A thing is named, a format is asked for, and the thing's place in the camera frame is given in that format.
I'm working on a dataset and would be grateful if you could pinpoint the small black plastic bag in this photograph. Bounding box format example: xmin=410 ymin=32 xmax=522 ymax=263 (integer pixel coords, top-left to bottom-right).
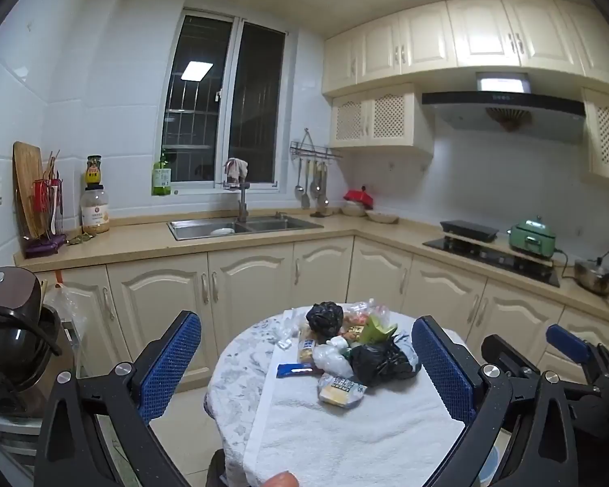
xmin=305 ymin=301 xmax=345 ymax=342

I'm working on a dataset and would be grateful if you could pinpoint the clear bag red print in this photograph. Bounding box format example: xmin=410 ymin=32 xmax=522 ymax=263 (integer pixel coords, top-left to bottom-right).
xmin=342 ymin=298 xmax=391 ymax=338

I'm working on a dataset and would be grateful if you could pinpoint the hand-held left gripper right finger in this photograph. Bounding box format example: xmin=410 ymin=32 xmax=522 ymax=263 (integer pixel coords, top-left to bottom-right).
xmin=411 ymin=315 xmax=579 ymax=487

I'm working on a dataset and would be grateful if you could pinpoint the hanging clear plastic bag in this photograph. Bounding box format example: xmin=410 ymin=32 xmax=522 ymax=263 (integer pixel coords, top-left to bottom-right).
xmin=45 ymin=281 xmax=89 ymax=348

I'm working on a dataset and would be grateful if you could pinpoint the green electric pot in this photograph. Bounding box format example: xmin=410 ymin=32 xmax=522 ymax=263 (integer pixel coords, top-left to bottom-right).
xmin=508 ymin=217 xmax=559 ymax=259

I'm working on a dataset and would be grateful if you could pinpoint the cream base cabinet run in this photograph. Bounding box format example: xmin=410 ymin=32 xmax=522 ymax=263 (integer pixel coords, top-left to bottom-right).
xmin=28 ymin=236 xmax=609 ymax=396

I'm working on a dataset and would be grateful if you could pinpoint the cream wall cabinet row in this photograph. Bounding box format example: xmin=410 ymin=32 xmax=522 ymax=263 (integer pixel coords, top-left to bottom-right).
xmin=321 ymin=0 xmax=609 ymax=97

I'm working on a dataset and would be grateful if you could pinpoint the black range hood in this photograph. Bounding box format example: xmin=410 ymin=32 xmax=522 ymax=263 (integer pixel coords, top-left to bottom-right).
xmin=421 ymin=72 xmax=587 ymax=144

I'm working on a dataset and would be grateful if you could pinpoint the white plastic storage drawer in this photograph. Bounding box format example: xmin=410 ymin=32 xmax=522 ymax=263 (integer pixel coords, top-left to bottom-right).
xmin=0 ymin=406 xmax=44 ymax=472

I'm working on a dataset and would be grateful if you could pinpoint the person's left hand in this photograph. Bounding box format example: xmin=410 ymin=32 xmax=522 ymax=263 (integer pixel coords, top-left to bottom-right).
xmin=263 ymin=471 xmax=301 ymax=487

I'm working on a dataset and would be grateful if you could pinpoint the stainless steel sink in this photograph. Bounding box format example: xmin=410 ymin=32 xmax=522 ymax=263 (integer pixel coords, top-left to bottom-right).
xmin=166 ymin=214 xmax=324 ymax=241

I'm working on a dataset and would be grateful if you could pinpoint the small yellow label jar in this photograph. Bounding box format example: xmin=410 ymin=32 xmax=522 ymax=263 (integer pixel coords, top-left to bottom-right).
xmin=85 ymin=155 xmax=104 ymax=187

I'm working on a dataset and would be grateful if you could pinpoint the black power cord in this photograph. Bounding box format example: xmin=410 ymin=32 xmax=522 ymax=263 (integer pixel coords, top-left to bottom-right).
xmin=553 ymin=240 xmax=609 ymax=281

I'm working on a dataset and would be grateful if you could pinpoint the white plastic bag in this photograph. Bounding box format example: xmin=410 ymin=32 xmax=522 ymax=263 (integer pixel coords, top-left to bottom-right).
xmin=312 ymin=344 xmax=356 ymax=377

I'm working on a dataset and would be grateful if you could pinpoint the dark brown air fryer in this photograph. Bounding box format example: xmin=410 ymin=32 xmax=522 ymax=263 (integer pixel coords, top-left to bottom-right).
xmin=0 ymin=266 xmax=77 ymax=417

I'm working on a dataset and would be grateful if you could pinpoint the purple utensil holder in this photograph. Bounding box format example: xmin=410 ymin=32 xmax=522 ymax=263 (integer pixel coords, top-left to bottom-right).
xmin=23 ymin=149 xmax=68 ymax=259

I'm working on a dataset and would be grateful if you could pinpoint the white towel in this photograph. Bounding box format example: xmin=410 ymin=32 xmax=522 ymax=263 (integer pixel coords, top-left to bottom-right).
xmin=244 ymin=335 xmax=488 ymax=487

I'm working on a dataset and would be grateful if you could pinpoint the steel cooking pan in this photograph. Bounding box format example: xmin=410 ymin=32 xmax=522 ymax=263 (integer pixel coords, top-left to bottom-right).
xmin=573 ymin=258 xmax=609 ymax=296

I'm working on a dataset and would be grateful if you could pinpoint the black cooktop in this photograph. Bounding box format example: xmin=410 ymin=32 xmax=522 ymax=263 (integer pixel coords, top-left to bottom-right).
xmin=422 ymin=236 xmax=560 ymax=287

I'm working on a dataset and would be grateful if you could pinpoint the crumpled clear plastic bag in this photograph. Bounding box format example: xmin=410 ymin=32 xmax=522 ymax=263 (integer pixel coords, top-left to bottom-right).
xmin=269 ymin=308 xmax=310 ymax=351

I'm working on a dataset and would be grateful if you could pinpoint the steel faucet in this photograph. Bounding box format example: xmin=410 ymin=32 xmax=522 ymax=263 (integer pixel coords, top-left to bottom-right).
xmin=222 ymin=180 xmax=249 ymax=224

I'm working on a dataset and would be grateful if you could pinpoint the green wrapper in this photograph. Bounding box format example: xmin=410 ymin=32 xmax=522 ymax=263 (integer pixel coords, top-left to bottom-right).
xmin=359 ymin=315 xmax=399 ymax=347

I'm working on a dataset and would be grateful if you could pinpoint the steel skimmer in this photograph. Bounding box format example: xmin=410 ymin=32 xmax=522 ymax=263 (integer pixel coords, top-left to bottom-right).
xmin=317 ymin=162 xmax=332 ymax=211

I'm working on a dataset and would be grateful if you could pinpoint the blue wrapper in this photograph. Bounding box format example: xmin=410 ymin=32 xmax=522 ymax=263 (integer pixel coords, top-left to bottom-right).
xmin=276 ymin=364 xmax=320 ymax=379

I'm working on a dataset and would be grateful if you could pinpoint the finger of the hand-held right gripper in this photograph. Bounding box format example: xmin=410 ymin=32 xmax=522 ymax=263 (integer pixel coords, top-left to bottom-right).
xmin=481 ymin=334 xmax=541 ymax=377
xmin=545 ymin=323 xmax=609 ymax=396

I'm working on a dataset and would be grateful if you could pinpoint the large clear plastic jar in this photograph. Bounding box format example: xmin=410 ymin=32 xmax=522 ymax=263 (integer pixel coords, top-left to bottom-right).
xmin=80 ymin=185 xmax=111 ymax=235

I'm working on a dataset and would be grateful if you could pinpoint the green glass bottle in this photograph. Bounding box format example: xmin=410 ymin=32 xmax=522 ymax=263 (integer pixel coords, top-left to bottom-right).
xmin=152 ymin=148 xmax=173 ymax=196

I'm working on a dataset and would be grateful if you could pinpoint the pink dish cloth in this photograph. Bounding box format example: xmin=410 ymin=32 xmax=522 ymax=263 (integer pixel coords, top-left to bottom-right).
xmin=223 ymin=157 xmax=249 ymax=183

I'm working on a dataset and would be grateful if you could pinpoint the black grill pan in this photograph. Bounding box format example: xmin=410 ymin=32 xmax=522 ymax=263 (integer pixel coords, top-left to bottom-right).
xmin=440 ymin=220 xmax=499 ymax=242

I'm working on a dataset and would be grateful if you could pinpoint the bundle of red chopsticks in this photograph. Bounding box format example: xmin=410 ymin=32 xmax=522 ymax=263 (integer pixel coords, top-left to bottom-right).
xmin=30 ymin=149 xmax=64 ymax=237

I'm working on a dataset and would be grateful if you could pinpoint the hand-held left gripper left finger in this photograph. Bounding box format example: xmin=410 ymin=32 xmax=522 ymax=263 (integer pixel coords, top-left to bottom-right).
xmin=35 ymin=309 xmax=204 ymax=487

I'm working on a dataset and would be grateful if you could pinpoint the floral tablecloth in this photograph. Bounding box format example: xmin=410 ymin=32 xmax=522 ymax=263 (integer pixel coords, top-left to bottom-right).
xmin=204 ymin=307 xmax=468 ymax=487

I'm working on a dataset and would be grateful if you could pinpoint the steel utensil rack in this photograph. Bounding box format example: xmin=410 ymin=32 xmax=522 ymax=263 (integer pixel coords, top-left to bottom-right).
xmin=289 ymin=128 xmax=343 ymax=159

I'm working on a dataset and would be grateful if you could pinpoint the wooden cutting board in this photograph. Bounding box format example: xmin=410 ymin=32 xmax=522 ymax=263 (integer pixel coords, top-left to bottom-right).
xmin=13 ymin=141 xmax=49 ymax=239

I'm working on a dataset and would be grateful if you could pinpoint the sliding window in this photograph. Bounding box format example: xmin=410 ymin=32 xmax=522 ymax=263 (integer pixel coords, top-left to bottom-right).
xmin=161 ymin=7 xmax=290 ymax=194

